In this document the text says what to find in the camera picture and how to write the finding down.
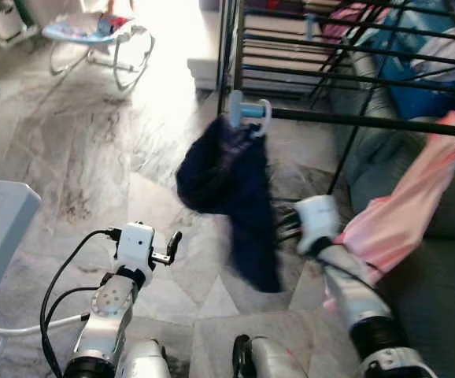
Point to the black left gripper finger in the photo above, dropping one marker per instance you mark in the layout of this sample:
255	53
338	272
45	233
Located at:
175	246

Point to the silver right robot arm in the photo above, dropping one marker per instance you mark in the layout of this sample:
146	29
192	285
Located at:
349	303

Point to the white clothes hanger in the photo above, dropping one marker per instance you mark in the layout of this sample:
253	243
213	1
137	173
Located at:
268	118

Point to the dark navy garment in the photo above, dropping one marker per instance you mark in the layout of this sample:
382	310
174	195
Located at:
247	205

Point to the pink garment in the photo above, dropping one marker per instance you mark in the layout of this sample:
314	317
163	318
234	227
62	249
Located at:
393	220

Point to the silver left robot leg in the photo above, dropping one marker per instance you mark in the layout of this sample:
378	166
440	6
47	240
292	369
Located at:
145	361

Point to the silver robot leg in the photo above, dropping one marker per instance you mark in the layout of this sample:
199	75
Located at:
145	361
279	361

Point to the black metal drying rack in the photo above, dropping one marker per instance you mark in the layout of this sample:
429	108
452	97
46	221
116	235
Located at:
369	122

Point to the silver right robot leg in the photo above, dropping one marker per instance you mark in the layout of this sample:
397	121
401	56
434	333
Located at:
279	361

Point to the white slatted wooden rack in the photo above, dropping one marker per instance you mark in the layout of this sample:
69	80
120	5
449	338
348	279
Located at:
282	55

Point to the grey-green leather sofa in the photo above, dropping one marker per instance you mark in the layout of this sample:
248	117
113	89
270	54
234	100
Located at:
440	315

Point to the blue storage bag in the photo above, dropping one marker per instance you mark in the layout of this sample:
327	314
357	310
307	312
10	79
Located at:
428	94

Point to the pink striped cloth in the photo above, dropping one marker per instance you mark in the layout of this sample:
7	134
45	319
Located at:
345	24

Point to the baby bouncer seat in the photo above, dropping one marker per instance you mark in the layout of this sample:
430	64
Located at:
78	31

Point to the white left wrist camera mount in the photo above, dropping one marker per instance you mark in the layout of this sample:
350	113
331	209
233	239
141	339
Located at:
135	242

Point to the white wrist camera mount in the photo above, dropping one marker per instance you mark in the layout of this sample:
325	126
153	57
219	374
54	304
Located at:
318	220
135	242

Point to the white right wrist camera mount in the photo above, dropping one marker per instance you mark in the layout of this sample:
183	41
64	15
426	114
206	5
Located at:
318	220

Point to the light blue rail end cap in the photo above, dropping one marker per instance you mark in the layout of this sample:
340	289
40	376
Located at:
247	110

